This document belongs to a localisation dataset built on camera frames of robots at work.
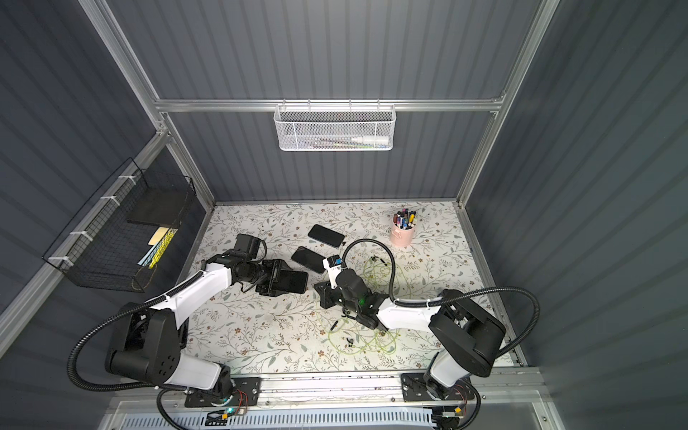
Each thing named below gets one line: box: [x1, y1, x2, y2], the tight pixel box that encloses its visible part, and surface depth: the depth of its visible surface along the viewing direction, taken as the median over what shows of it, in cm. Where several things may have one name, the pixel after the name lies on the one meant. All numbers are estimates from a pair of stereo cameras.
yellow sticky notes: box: [147, 226, 170, 246], surface depth 77 cm
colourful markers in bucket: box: [392, 207, 418, 231], surface depth 100 cm
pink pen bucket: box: [390, 215, 416, 247], surface depth 101 cm
